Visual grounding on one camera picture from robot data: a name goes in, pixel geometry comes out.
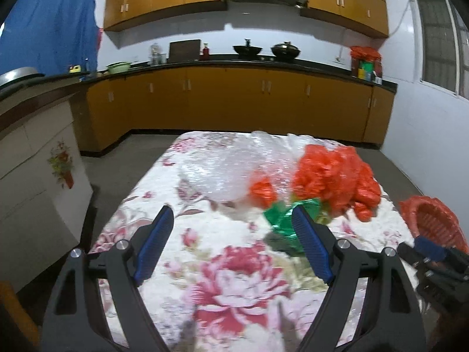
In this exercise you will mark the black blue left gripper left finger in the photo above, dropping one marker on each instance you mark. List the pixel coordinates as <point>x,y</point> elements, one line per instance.
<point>75,318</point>

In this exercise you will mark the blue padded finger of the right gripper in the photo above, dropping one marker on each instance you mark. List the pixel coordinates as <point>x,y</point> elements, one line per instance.
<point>429,249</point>

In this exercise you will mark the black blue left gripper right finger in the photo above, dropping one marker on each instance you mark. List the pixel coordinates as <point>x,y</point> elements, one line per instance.
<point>390,319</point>

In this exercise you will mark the large red plastic bag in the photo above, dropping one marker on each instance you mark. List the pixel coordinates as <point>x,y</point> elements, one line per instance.
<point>339,178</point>

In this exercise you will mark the green plastic bag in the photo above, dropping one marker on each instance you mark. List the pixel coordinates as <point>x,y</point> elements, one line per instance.
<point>282,236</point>

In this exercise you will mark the clear bubble wrap sheet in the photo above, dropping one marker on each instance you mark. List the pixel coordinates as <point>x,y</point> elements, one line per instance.
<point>225,172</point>

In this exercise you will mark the red lined trash basket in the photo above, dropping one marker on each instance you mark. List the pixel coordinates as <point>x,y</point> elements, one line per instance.
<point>432,219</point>

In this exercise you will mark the lower wooden kitchen cabinets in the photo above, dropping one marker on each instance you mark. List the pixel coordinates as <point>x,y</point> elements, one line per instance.
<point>231,97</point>

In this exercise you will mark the white cabinet with flower sticker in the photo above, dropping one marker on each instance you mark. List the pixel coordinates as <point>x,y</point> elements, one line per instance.
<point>45,192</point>

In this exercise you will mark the floral tablecloth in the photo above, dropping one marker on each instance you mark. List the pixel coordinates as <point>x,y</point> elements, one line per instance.
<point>218,286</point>

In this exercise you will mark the small red plastic scrap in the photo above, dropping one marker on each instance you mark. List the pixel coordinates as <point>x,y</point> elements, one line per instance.
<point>261,191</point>

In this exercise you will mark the red bag of containers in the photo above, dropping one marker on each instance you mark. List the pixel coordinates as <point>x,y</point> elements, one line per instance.
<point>366,64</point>

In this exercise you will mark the window with grille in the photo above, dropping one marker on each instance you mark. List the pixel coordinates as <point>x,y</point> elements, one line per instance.
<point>443,42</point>

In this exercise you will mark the black wok with lid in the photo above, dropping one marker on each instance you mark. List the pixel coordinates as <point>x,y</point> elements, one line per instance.
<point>285,51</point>

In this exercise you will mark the green basin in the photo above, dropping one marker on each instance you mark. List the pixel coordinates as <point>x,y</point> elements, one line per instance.
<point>118,67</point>

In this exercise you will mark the black pot with ladle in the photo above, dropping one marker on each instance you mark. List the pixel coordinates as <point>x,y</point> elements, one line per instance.
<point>247,51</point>

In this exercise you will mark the glass jar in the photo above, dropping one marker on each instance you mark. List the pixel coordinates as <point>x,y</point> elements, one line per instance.
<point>155,54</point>

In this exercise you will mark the dark cutting board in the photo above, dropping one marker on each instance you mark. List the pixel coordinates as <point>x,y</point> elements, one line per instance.
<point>184,50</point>

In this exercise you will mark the red bottle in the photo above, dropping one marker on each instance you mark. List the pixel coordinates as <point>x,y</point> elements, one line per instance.
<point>205,52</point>

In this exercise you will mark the blue cloth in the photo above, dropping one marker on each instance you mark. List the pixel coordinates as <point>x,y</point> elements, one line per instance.
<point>50,36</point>

